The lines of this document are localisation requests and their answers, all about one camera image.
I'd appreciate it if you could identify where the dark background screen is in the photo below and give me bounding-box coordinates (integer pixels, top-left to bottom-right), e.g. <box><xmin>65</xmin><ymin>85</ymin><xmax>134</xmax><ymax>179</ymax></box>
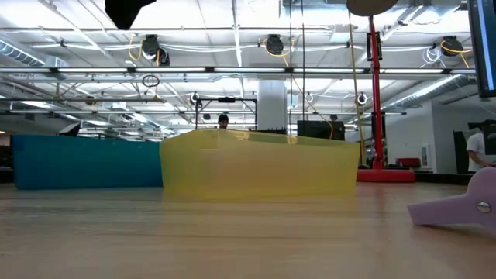
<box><xmin>482</xmin><ymin>122</ymin><xmax>496</xmax><ymax>156</ymax></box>

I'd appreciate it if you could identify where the grey ceiling air duct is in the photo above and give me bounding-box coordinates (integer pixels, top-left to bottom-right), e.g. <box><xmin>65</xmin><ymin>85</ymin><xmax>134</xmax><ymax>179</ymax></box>
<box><xmin>381</xmin><ymin>75</ymin><xmax>466</xmax><ymax>113</ymax></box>
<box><xmin>0</xmin><ymin>38</ymin><xmax>71</xmax><ymax>70</ymax></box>

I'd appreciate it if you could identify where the long ceiling light bar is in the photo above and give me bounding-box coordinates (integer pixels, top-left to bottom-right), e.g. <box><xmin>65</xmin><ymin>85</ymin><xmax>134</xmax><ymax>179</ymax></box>
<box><xmin>0</xmin><ymin>66</ymin><xmax>477</xmax><ymax>75</ymax></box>

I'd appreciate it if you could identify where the white pillar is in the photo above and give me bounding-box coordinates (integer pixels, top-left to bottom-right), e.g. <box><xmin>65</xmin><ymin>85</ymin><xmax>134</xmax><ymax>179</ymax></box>
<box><xmin>257</xmin><ymin>79</ymin><xmax>289</xmax><ymax>133</ymax></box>

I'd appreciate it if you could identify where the lavender staple remover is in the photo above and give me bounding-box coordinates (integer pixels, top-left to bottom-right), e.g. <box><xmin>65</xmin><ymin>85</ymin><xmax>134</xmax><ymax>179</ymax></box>
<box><xmin>406</xmin><ymin>166</ymin><xmax>496</xmax><ymax>236</ymax></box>

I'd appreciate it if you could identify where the black hanging cable coil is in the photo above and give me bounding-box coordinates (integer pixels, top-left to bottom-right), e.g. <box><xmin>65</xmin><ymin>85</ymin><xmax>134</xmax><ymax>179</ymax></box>
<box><xmin>141</xmin><ymin>74</ymin><xmax>161</xmax><ymax>89</ymax></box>

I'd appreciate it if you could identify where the computer monitor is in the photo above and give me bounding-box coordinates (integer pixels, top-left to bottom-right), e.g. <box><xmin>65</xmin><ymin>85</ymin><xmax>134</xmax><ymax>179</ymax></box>
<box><xmin>467</xmin><ymin>0</ymin><xmax>496</xmax><ymax>98</ymax></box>

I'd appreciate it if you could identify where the black background rig frame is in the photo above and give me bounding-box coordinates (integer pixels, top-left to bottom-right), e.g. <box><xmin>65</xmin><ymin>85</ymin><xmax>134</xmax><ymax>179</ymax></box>
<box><xmin>195</xmin><ymin>96</ymin><xmax>259</xmax><ymax>131</ymax></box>

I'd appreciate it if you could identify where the yellow plastic tray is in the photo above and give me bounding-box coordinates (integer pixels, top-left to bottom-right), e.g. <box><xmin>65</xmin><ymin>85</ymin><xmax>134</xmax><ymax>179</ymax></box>
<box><xmin>159</xmin><ymin>128</ymin><xmax>362</xmax><ymax>202</ymax></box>

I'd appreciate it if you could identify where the yellow hanging cord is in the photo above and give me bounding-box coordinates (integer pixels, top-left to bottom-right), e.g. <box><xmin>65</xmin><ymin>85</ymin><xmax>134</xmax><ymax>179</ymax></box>
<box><xmin>347</xmin><ymin>11</ymin><xmax>367</xmax><ymax>166</ymax></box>

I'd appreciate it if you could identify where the large black ceiling cable reel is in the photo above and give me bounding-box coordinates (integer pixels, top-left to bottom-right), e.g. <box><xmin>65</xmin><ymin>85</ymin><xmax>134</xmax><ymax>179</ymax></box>
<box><xmin>441</xmin><ymin>35</ymin><xmax>460</xmax><ymax>58</ymax></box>
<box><xmin>264</xmin><ymin>33</ymin><xmax>285</xmax><ymax>56</ymax></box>
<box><xmin>141</xmin><ymin>33</ymin><xmax>171</xmax><ymax>67</ymax></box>

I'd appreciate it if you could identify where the blue plastic tray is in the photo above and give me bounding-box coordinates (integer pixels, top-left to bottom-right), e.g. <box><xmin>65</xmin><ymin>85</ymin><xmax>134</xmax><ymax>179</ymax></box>
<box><xmin>10</xmin><ymin>133</ymin><xmax>164</xmax><ymax>191</ymax></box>

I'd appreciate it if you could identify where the black background monitor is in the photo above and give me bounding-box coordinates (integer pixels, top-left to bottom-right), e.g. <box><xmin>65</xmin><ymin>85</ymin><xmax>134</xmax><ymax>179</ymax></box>
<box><xmin>296</xmin><ymin>119</ymin><xmax>346</xmax><ymax>142</ymax></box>

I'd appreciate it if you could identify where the black tilted screen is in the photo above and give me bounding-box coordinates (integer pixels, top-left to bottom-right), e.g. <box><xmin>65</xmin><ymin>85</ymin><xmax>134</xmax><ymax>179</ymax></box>
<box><xmin>57</xmin><ymin>122</ymin><xmax>82</xmax><ymax>137</ymax></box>

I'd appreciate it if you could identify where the black wall panel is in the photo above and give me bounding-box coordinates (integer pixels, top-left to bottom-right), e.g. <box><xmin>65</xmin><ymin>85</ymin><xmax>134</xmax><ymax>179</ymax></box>
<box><xmin>453</xmin><ymin>130</ymin><xmax>470</xmax><ymax>174</ymax></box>

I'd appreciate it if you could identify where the red box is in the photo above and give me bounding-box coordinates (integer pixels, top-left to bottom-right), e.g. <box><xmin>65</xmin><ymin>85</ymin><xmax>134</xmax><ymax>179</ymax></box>
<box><xmin>394</xmin><ymin>157</ymin><xmax>422</xmax><ymax>169</ymax></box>

